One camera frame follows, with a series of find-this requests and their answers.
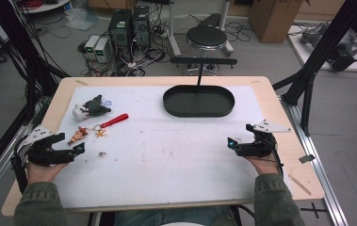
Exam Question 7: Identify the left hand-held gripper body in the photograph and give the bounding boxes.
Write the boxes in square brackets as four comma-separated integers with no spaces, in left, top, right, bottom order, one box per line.
[21,124,76,168]

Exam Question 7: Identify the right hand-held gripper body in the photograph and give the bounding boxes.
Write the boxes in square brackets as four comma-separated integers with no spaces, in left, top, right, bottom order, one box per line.
[235,119,293,159]

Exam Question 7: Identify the person's left hand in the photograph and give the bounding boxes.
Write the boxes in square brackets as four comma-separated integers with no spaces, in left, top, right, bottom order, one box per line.
[24,161,71,186]

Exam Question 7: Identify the person's right hand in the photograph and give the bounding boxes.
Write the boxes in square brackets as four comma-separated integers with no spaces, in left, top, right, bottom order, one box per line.
[245,154,282,177]

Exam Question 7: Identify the wooden table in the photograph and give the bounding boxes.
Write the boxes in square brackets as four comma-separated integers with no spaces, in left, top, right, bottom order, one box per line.
[0,75,326,218]

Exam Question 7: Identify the grey plush toy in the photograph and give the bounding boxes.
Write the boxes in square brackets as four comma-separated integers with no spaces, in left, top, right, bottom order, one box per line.
[72,93,113,123]

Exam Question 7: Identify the grey tape piece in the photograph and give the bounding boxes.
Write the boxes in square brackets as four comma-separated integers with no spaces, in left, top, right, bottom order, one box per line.
[298,153,316,165]

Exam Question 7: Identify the black oval tray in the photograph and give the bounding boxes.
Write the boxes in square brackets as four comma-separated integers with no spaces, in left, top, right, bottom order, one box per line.
[162,84,236,119]

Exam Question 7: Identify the thin wooden stick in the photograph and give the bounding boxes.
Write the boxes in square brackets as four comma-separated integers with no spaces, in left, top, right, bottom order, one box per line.
[287,173,313,197]

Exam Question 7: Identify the white table mat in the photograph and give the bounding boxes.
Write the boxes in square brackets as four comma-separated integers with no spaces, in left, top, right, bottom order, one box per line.
[53,85,293,210]

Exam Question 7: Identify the black T-shaped stand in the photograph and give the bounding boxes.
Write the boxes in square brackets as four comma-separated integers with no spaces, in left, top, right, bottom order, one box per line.
[170,56,239,87]

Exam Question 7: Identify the person's legs in jeans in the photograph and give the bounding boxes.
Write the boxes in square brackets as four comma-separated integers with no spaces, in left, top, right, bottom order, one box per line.
[113,205,239,226]

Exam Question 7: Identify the white power supply unit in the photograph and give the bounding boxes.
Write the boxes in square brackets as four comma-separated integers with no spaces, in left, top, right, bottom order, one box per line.
[93,37,110,65]
[83,34,101,61]

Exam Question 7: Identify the black round stool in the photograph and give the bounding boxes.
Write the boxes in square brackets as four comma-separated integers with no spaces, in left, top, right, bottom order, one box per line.
[185,12,229,76]

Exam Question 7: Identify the white floor board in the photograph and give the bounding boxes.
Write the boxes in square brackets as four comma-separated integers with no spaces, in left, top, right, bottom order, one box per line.
[286,24,357,74]

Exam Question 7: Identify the white desk leg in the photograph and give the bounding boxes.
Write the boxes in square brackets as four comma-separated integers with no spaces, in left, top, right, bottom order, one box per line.
[218,0,235,57]
[166,0,183,58]

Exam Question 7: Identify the cardboard box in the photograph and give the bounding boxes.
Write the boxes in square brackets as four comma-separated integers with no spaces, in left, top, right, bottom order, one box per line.
[249,0,312,44]

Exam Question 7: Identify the grey and black machine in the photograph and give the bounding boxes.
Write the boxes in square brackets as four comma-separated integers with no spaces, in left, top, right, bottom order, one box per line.
[300,22,357,73]

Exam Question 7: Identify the clear plastic bag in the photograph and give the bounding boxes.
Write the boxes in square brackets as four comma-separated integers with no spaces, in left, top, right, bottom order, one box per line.
[63,7,100,32]

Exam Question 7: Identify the black computer tower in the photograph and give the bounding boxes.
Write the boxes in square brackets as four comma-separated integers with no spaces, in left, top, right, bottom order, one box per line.
[107,8,134,64]
[132,4,152,51]

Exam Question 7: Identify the white round table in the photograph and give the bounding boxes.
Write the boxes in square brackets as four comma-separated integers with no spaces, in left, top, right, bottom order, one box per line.
[20,0,72,15]

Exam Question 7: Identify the cowboy figure keychain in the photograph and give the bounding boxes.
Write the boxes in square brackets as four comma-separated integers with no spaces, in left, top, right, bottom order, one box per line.
[67,125,89,147]

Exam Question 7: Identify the right hand-held gripper cable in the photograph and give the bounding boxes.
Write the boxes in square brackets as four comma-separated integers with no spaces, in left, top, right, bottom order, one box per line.
[255,133,285,178]

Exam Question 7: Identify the hand-held gripper cable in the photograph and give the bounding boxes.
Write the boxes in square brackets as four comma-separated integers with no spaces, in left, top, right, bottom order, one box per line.
[255,133,285,178]
[9,135,30,194]

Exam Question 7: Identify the left hand-held gripper cable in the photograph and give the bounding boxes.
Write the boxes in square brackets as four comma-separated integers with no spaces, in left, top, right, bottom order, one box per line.
[9,135,30,194]

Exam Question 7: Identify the red strap keychain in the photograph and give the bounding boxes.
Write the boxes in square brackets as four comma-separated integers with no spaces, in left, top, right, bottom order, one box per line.
[92,112,130,139]

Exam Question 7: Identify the black metal frame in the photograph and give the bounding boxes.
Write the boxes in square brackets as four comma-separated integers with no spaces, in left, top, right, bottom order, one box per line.
[0,0,72,186]
[271,0,357,137]

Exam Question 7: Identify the tangle of floor cables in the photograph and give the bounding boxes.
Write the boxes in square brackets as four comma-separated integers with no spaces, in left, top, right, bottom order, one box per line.
[76,6,174,77]

